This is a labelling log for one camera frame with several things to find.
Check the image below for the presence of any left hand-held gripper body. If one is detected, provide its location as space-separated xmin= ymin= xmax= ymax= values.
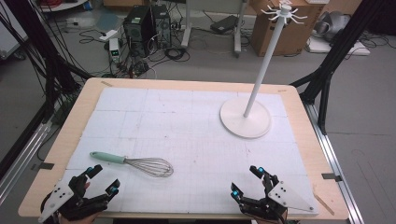
xmin=37 ymin=174 xmax=110 ymax=224

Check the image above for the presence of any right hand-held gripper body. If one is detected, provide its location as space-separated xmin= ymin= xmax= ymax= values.
xmin=238 ymin=172 xmax=316 ymax=224

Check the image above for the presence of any whisk with green handle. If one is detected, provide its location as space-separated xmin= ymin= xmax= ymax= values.
xmin=89 ymin=151 xmax=175 ymax=178

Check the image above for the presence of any white hook stand rack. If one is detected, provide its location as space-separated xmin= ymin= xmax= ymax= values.
xmin=219 ymin=1 xmax=309 ymax=140

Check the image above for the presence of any person's left hand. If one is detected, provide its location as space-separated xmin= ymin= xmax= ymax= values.
xmin=58 ymin=212 xmax=103 ymax=224

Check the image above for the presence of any person's right hand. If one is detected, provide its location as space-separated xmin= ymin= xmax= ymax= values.
xmin=248 ymin=214 xmax=286 ymax=224

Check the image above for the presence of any black table clamp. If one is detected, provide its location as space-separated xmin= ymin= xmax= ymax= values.
xmin=30 ymin=161 xmax=56 ymax=172
xmin=320 ymin=172 xmax=344 ymax=183

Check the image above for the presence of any tan tape strip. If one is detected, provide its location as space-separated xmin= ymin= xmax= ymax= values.
xmin=313 ymin=192 xmax=336 ymax=217

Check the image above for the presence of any white grid mat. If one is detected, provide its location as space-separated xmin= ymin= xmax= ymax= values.
xmin=64 ymin=87 xmax=320 ymax=217

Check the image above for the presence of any white device with green display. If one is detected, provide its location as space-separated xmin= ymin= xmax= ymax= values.
xmin=108 ymin=37 xmax=121 ymax=63

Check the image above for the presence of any white power strip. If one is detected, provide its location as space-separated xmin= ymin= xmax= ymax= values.
xmin=98 ymin=29 xmax=119 ymax=43

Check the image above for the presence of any white flat board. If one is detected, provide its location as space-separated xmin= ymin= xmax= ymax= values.
xmin=307 ymin=35 xmax=372 ymax=57

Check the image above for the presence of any white metal table leg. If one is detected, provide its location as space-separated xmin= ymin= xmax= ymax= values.
xmin=233 ymin=0 xmax=249 ymax=59
xmin=180 ymin=0 xmax=193 ymax=49

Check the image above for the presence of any cardboard box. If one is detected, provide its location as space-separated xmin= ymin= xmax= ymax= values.
xmin=249 ymin=0 xmax=327 ymax=58

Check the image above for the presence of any large black computer tower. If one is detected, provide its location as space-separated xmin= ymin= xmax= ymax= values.
xmin=122 ymin=5 xmax=154 ymax=58

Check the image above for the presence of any black flat device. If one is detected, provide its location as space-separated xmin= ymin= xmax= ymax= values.
xmin=209 ymin=14 xmax=239 ymax=35

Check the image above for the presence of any slim black computer tower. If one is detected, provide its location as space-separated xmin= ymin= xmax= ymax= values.
xmin=150 ymin=4 xmax=173 ymax=49

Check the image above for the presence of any grey rounded appliance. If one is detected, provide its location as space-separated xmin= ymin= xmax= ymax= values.
xmin=313 ymin=11 xmax=352 ymax=44

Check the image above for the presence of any aluminium rail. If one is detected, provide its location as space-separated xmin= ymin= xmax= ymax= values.
xmin=0 ymin=119 xmax=53 ymax=204
xmin=303 ymin=102 xmax=364 ymax=224

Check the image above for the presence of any black metal frame stand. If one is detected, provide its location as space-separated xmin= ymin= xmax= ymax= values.
xmin=290 ymin=0 xmax=388 ymax=136
xmin=0 ymin=0 xmax=93 ymax=126

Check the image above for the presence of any coiled black cable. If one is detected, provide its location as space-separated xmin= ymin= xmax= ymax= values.
xmin=163 ymin=46 xmax=191 ymax=63

